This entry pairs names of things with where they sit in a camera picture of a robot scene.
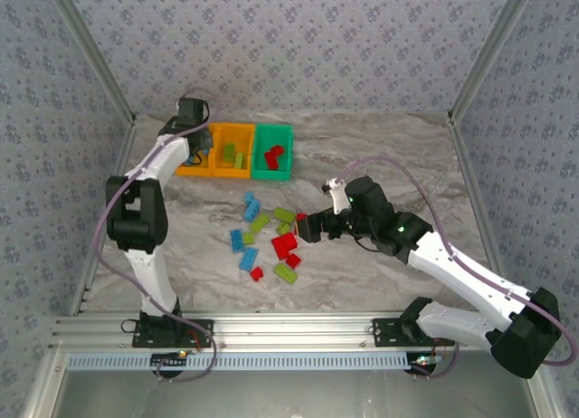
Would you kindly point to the aluminium extrusion beam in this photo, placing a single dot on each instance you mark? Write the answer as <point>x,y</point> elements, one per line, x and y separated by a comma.
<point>294,332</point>

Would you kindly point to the red lego brick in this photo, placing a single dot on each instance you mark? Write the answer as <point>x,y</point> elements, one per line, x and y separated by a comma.
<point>277,150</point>
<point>294,260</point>
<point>301,217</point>
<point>289,241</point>
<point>279,249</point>
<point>271,160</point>
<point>257,273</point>

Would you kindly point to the green plastic bin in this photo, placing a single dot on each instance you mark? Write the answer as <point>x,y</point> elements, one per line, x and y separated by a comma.
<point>271,173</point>

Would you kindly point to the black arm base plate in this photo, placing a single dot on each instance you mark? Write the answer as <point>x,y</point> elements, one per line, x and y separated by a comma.
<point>384,332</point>
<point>199,328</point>

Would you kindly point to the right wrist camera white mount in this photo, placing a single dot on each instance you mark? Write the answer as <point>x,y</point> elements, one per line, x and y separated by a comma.
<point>338,198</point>

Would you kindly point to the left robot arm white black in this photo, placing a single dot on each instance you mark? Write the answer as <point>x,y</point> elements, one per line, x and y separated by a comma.
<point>151,278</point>

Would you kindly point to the aluminium table side rail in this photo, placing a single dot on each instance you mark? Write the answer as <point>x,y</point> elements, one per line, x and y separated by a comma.
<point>122,155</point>
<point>468,164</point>

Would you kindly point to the aluminium frame post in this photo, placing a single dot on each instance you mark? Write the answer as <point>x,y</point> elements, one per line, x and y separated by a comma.
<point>96,51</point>
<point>488,51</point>

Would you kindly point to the grey metal panel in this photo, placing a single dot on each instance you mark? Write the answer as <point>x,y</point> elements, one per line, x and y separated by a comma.
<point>294,395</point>

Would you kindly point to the small black controller board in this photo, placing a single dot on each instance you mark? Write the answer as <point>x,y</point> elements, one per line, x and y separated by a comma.
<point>425,363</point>
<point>169,360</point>

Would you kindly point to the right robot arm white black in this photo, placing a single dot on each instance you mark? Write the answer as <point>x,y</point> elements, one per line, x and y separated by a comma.
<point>452,268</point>

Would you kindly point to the blue lego brick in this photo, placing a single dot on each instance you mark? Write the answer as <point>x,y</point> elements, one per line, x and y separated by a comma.
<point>253,210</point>
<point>235,240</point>
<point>248,259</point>
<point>206,154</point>
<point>249,196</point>

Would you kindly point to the orange plastic bin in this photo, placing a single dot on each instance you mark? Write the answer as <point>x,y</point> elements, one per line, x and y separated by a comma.
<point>221,169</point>
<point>181,167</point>

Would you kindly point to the aluminium frame leg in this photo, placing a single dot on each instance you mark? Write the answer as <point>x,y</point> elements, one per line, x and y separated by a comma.
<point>545,400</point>
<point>45,382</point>

